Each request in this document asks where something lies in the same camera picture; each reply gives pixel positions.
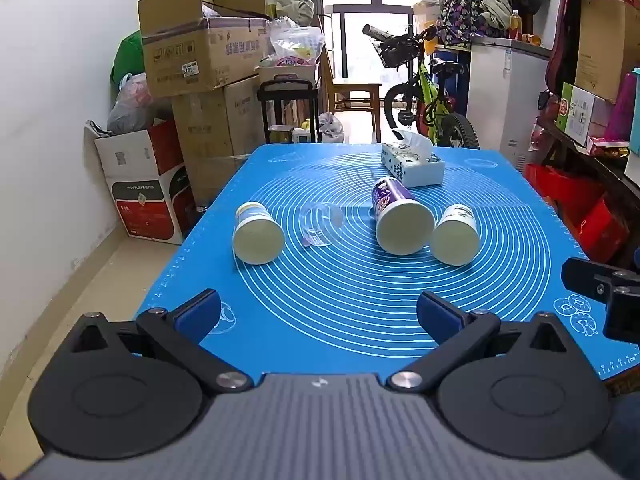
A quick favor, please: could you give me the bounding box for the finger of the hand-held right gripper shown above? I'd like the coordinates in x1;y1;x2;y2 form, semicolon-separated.
561;257;640;344

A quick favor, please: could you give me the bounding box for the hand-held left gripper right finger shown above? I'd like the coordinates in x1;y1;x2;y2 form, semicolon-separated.
387;290;577;394

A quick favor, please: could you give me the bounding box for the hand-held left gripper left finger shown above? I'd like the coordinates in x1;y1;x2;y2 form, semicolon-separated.
67;289;254;394

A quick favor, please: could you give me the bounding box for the white paper cup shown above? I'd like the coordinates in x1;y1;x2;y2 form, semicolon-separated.
232;201;286;266
431;204;482;267

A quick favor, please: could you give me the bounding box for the purple paper cup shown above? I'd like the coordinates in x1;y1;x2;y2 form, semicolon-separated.
370;176;437;256

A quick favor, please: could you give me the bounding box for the clear plastic cup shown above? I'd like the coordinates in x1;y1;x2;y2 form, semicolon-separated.
298;202;345;247

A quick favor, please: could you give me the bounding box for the blue silicone baking mat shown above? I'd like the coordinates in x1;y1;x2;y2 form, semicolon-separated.
134;142;640;382

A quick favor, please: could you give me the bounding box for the red and white cardboard box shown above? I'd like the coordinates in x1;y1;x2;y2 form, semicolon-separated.
84;119;199;246

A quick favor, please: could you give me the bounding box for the patterned tissue box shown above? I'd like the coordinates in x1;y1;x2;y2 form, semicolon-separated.
381;129;446;188

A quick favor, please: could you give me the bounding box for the green and white box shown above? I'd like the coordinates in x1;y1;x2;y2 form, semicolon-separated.
555;82;620;147

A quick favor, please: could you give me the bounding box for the large brown cardboard box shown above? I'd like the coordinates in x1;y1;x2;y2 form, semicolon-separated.
171;74;267;207

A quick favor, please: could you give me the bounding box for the white chest freezer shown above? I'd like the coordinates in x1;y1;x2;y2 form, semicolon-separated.
466;36;554;167

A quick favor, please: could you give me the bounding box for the green kids bicycle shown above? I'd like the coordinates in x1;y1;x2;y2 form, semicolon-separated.
362;23;481;150

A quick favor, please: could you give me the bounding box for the translucent plastic bag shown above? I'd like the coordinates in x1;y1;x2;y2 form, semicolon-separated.
107;72;173;135

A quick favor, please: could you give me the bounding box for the small white plastic bag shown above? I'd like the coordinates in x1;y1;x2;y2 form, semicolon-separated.
318;112;345;144

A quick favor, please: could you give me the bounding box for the tall brown cardboard box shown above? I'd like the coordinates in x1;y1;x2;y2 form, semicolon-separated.
574;0;640;104

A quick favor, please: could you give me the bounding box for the wooden stool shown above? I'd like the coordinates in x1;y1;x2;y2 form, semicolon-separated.
332;82;384;144

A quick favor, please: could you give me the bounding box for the maroon hanging bag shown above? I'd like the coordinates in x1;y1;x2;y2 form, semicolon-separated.
544;0;587;96

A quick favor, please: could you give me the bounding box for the black hand trolley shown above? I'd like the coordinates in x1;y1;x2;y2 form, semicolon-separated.
257;78;327;146

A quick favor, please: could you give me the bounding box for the open brown cardboard box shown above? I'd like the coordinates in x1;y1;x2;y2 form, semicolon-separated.
137;0;273;99

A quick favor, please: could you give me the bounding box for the white storage tub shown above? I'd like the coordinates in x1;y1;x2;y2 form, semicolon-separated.
257;56;321;84

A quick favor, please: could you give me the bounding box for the green bag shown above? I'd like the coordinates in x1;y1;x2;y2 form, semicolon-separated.
110;30;146;92

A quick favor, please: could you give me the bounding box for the grey-green cloth bundle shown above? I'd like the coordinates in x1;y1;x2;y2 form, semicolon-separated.
479;0;527;37

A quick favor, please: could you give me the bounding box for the purple floral bag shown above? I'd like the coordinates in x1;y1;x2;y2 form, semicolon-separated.
439;0;493;49

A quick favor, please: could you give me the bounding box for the clear bag of packets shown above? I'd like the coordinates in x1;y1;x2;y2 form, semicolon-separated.
269;16;324;67

